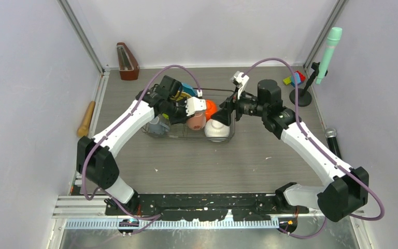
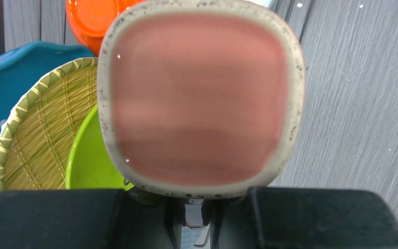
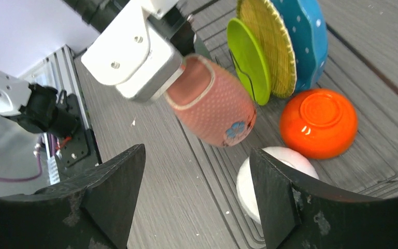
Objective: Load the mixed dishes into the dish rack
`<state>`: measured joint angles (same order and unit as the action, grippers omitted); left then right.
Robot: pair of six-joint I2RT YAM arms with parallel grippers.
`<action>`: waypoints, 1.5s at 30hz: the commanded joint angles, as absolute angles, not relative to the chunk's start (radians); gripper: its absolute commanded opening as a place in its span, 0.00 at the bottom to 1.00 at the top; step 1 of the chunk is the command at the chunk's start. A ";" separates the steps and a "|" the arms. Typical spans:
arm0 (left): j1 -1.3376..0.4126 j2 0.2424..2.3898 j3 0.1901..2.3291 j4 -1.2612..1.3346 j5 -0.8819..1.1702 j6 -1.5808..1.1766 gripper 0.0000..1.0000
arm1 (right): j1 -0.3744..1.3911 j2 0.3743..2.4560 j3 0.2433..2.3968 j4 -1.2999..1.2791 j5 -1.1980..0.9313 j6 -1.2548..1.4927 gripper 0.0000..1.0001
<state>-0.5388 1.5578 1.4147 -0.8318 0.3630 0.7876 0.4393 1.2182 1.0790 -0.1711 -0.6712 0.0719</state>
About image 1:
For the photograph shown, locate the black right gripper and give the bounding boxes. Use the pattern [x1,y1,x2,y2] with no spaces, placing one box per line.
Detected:
[211,87,267,127]

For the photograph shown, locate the orange bowl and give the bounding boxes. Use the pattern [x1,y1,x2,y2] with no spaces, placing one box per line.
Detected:
[205,100,218,121]

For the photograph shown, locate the yellow woven pattern plate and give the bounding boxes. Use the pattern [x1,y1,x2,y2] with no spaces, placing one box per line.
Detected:
[175,92,192,102]

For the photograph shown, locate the white bowl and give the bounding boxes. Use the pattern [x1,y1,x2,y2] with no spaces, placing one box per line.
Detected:
[204,119,231,142]

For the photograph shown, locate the grey blue mug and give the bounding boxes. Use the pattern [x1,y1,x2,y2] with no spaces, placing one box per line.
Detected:
[148,116,170,135]

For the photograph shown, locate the pink mug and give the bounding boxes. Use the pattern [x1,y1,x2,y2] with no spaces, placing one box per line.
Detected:
[186,112,207,131]

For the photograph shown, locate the black wire dish rack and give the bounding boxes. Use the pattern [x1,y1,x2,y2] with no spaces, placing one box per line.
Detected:
[141,88,235,142]

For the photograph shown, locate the blue polka dot plate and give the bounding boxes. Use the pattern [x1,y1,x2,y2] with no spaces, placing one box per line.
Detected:
[182,83,197,97]

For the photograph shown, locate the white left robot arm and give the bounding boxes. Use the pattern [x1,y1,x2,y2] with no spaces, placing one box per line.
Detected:
[76,76,186,215]

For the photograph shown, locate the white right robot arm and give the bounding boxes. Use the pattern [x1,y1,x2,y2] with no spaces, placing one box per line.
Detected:
[211,79,369,222]

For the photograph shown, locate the brown metronome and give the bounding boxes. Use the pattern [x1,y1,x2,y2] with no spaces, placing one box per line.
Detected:
[116,42,139,81]

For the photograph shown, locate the black microphone stand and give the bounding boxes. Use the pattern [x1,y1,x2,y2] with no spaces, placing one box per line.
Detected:
[298,62,320,107]

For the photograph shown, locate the colourful toy blocks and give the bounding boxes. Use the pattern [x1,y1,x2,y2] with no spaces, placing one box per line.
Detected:
[282,71,306,87]

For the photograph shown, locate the wooden rolling pin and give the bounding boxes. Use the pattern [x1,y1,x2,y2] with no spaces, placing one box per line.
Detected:
[77,101,96,137]

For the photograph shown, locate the black handheld microphone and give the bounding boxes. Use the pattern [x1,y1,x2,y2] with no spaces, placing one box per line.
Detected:
[324,128,342,159]

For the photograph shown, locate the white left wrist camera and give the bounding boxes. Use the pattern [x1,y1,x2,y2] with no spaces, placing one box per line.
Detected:
[185,90,207,117]

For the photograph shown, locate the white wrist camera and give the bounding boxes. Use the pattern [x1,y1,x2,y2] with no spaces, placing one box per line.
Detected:
[230,71,249,100]
[185,90,207,117]

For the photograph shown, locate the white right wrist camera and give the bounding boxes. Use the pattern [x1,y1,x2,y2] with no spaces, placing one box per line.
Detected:
[230,71,249,100]

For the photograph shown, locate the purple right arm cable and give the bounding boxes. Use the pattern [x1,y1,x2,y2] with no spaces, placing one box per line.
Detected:
[241,58,386,240]

